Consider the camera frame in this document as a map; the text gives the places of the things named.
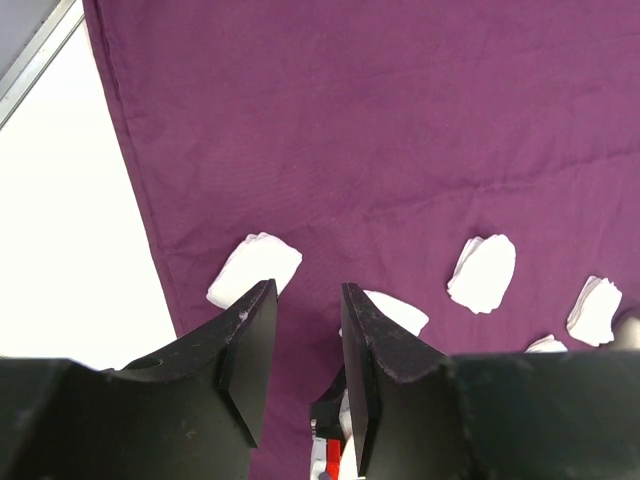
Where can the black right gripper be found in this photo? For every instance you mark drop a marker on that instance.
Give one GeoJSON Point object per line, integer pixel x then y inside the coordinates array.
{"type": "Point", "coordinates": [324, 413]}

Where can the gauze pad centre large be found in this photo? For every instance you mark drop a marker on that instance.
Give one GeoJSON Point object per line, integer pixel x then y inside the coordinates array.
{"type": "Point", "coordinates": [400, 312]}

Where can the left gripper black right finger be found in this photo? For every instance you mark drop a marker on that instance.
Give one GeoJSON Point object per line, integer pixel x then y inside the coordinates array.
{"type": "Point", "coordinates": [420, 414]}

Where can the steel tray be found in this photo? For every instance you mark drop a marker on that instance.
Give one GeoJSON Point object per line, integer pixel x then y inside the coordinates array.
{"type": "Point", "coordinates": [627, 331]}

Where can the purple cloth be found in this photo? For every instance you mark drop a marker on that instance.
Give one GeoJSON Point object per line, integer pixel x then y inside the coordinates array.
{"type": "Point", "coordinates": [377, 138]}

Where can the aluminium table frame rail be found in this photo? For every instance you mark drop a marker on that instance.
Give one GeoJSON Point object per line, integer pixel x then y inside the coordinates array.
{"type": "Point", "coordinates": [32, 34]}

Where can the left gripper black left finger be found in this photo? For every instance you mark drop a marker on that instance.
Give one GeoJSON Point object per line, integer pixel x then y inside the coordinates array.
{"type": "Point", "coordinates": [193, 409]}

